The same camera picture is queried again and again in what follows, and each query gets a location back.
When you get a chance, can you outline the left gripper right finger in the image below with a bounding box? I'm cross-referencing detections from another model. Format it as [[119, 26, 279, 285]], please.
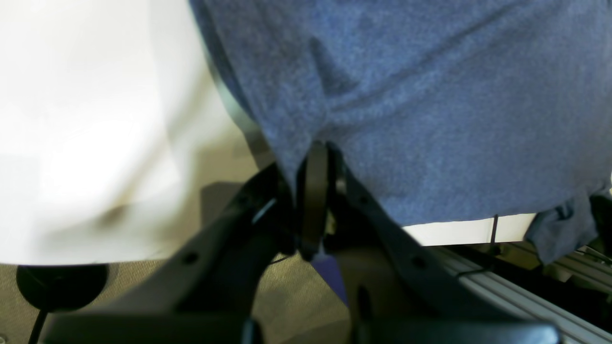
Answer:
[[297, 143, 560, 344]]

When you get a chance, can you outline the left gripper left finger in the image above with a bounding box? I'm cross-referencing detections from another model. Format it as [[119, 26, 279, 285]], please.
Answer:
[[42, 164, 295, 344]]

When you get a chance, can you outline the dark blue t-shirt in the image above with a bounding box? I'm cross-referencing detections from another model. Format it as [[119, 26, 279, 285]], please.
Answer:
[[189, 0, 612, 306]]

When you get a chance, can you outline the black round base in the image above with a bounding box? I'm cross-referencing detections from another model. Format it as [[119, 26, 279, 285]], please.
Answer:
[[16, 264, 109, 344]]

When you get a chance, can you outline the thin black cable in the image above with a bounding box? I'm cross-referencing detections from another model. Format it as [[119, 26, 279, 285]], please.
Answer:
[[454, 214, 503, 278]]

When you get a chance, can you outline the aluminium frame rail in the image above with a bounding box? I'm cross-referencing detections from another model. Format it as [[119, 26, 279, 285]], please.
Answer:
[[428, 242, 612, 344]]

